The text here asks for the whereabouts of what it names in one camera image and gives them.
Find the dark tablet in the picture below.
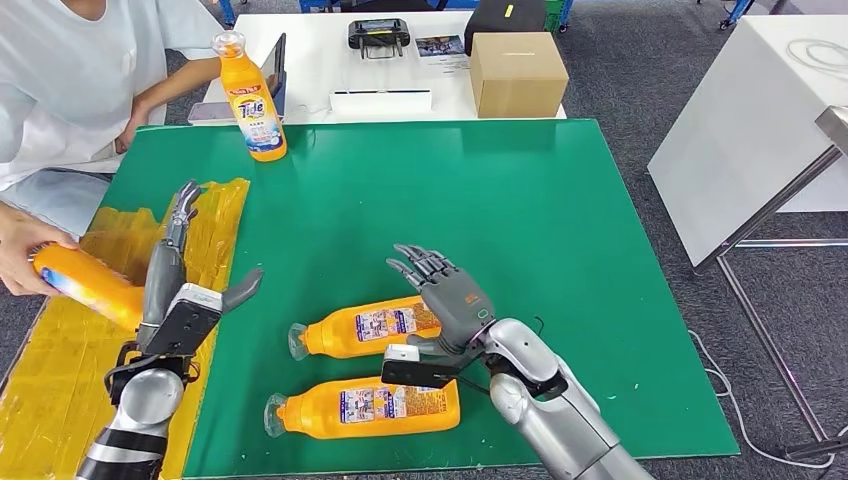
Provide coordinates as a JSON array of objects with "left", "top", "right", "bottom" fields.
[{"left": 261, "top": 33, "right": 288, "bottom": 124}]

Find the white coiled cable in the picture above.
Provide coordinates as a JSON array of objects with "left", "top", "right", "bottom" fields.
[{"left": 786, "top": 38, "right": 848, "bottom": 77}]

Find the white table with cable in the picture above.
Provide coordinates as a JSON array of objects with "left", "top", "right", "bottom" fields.
[{"left": 647, "top": 14, "right": 848, "bottom": 270}]

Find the person's right hand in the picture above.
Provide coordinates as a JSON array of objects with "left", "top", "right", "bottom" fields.
[{"left": 0, "top": 201, "right": 79, "bottom": 297}]

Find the white floor cable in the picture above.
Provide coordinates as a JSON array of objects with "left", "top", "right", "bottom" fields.
[{"left": 688, "top": 329, "right": 848, "bottom": 472}]

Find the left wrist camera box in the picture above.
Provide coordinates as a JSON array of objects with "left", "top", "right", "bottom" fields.
[{"left": 144, "top": 283, "right": 225, "bottom": 359}]

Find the orange Tide detergent bottle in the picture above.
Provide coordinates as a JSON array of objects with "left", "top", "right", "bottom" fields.
[
  {"left": 288, "top": 296, "right": 444, "bottom": 362},
  {"left": 263, "top": 376, "right": 462, "bottom": 441},
  {"left": 29, "top": 243, "right": 146, "bottom": 333},
  {"left": 211, "top": 29, "right": 288, "bottom": 164}
]

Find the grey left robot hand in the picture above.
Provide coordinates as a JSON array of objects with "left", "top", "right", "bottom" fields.
[{"left": 135, "top": 180, "right": 265, "bottom": 348}]

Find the white flat long box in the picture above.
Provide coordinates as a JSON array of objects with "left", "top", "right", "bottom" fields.
[{"left": 329, "top": 89, "right": 433, "bottom": 119}]

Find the person's left hand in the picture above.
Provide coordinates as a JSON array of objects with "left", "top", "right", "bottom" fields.
[{"left": 113, "top": 99, "right": 152, "bottom": 155}]

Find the white table with box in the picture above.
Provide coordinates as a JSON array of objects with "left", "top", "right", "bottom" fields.
[{"left": 187, "top": 11, "right": 568, "bottom": 127}]

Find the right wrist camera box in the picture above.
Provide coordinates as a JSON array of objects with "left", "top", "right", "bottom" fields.
[{"left": 380, "top": 343, "right": 468, "bottom": 392}]

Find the grey metal table frame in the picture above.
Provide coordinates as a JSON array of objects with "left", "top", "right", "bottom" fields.
[{"left": 692, "top": 104, "right": 848, "bottom": 460}]

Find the black mesh office chair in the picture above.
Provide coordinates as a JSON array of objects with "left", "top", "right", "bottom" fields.
[{"left": 463, "top": 0, "right": 548, "bottom": 58}]

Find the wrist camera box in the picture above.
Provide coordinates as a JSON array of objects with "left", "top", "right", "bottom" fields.
[
  {"left": 380, "top": 343, "right": 468, "bottom": 392},
  {"left": 144, "top": 283, "right": 225, "bottom": 359}
]

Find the person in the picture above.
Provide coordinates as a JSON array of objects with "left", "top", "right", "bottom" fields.
[{"left": 0, "top": 0, "right": 225, "bottom": 297}]

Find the brown cardboard box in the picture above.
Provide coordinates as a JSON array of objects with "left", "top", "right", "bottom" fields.
[{"left": 468, "top": 31, "right": 571, "bottom": 121}]

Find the black handheld controller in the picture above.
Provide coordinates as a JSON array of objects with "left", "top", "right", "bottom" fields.
[{"left": 347, "top": 18, "right": 412, "bottom": 61}]

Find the grey phone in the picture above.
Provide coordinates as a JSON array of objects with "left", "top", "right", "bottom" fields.
[{"left": 187, "top": 100, "right": 234, "bottom": 126}]

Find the printed booklet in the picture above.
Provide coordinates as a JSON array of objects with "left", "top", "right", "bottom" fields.
[{"left": 415, "top": 34, "right": 470, "bottom": 71}]

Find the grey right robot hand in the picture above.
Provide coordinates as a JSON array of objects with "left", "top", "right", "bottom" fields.
[{"left": 386, "top": 243, "right": 498, "bottom": 358}]

